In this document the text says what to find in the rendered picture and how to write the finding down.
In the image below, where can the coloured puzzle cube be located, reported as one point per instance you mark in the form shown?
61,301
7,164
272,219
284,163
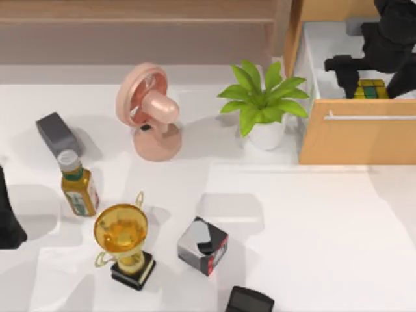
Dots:
372,88

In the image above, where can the pale grey rounded box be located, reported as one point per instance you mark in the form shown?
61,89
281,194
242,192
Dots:
355,27

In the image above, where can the grey drawer inside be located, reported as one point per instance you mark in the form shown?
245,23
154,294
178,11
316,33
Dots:
320,42

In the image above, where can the pale wooden drawer front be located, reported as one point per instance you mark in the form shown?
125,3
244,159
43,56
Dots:
357,143

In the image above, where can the wooden drawer cabinet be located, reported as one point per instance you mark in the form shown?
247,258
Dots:
294,39

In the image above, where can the green plant in white pot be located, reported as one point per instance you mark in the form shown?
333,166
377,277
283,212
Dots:
263,100

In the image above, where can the pink table fan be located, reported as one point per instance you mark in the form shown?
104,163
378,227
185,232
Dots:
151,110

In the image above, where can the grey black red box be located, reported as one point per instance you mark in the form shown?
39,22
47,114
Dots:
203,245

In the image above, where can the wooden shelf cupboard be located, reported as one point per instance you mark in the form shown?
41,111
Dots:
136,29

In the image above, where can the black calculator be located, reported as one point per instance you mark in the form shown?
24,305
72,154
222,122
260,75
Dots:
248,300

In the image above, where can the gold trophy on black base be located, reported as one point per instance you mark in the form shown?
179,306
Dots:
122,234

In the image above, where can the yellow bottle with grey cap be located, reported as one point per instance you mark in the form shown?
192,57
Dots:
79,190

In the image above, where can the dark grey box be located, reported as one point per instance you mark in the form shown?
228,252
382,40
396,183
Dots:
57,133

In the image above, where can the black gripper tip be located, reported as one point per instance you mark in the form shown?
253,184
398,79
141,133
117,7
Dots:
8,221

